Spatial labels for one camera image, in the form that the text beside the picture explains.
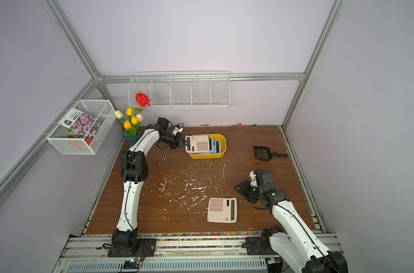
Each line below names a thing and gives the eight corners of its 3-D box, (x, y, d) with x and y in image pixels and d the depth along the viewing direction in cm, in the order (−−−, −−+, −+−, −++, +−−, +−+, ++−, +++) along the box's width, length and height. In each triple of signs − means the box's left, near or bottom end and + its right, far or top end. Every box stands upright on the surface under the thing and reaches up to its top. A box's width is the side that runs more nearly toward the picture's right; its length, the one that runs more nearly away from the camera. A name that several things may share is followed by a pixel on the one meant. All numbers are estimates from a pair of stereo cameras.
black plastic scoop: (255, 160, 105) (256, 157, 103) (253, 149, 111) (254, 146, 109) (287, 160, 105) (288, 157, 103) (283, 149, 111) (284, 146, 108)
